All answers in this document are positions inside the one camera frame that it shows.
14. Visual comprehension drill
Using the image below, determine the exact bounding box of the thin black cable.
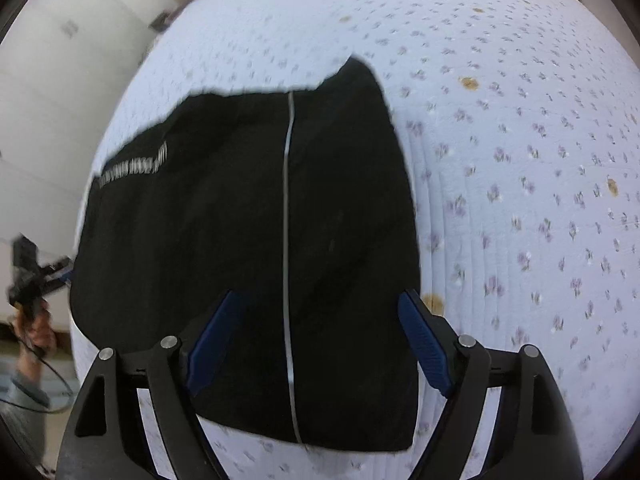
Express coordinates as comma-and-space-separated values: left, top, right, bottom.
0, 322, 77, 413

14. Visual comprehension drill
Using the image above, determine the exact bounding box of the floral white bed sheet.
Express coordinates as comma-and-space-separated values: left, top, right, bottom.
70, 0, 640, 480

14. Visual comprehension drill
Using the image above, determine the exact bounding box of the person's left forearm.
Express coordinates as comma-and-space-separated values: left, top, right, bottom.
0, 352, 53, 466

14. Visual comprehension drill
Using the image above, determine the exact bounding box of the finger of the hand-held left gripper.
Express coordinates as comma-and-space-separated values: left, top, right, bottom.
41, 256, 75, 281
44, 269, 76, 297

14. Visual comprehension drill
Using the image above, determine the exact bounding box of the person's left hand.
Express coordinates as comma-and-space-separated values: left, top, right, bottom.
12, 305, 57, 358

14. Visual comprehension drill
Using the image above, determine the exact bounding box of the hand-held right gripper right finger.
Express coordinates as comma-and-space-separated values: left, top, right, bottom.
397, 290, 585, 480

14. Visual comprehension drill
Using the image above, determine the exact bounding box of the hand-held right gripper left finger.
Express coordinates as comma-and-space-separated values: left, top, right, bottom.
54, 290, 244, 480

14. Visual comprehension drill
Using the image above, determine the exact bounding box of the black jacket with reflective piping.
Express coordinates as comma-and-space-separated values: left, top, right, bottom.
67, 55, 422, 455

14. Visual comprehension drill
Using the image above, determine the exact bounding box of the white wardrobe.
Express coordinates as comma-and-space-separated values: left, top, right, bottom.
0, 0, 193, 346

